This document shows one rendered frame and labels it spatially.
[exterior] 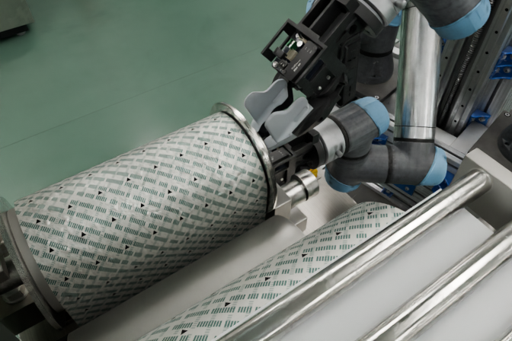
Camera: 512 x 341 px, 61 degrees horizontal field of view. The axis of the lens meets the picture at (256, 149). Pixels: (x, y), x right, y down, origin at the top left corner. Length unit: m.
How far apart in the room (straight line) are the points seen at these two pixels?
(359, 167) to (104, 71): 2.25
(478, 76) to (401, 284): 1.10
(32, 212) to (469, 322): 0.37
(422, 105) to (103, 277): 0.62
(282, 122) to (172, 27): 2.71
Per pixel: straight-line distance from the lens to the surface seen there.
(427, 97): 0.86
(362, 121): 0.76
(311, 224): 0.90
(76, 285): 0.46
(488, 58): 1.29
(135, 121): 2.49
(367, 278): 0.25
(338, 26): 0.51
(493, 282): 0.27
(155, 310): 0.46
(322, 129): 0.72
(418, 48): 0.87
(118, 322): 0.47
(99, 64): 2.96
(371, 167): 0.84
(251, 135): 0.47
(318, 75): 0.50
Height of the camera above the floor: 1.65
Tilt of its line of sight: 47 degrees down
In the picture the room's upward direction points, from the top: straight up
